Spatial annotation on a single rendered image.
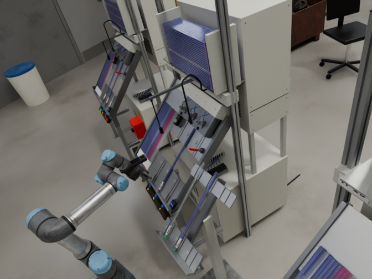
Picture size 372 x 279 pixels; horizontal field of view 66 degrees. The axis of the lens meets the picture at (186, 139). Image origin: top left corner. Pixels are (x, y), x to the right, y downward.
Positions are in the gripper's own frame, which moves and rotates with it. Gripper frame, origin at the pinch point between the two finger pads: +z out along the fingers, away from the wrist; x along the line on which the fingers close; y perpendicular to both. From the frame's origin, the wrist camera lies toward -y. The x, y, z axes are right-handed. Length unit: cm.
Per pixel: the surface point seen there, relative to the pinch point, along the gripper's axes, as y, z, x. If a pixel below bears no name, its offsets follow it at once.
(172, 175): -8.3, 12.7, 3.8
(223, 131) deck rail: -52, 3, 21
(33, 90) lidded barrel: 101, 16, -393
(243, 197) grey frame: -27, 59, 25
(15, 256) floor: 161, 13, -84
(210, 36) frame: -79, -47, 22
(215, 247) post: 6, 41, 45
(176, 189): -4.5, 13.7, 13.1
